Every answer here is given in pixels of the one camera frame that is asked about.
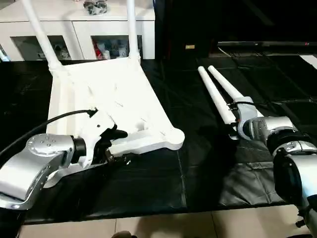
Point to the black work mat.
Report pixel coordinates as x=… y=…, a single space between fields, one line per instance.
x=163 y=183

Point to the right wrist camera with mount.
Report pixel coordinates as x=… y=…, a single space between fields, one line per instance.
x=247 y=111

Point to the white plastic table leg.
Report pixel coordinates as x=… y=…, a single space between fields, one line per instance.
x=215 y=94
x=225 y=84
x=132 y=29
x=39 y=34

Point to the white board strip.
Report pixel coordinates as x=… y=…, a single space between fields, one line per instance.
x=309 y=60

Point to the white plastic table top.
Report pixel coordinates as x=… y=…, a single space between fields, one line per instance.
x=114 y=94

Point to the black bundle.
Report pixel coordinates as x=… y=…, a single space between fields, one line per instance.
x=95 y=6

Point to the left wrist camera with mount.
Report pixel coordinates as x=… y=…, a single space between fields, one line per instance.
x=91 y=129

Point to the small gold label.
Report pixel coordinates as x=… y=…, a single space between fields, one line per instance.
x=189 y=46

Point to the black flat bar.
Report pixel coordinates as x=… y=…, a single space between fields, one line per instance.
x=267 y=44

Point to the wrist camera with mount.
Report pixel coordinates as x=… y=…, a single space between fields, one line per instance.
x=91 y=129
x=247 y=111

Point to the white cabinet with glass doors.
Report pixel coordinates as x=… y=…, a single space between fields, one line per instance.
x=64 y=15

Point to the red bottle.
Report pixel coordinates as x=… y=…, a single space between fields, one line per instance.
x=99 y=49

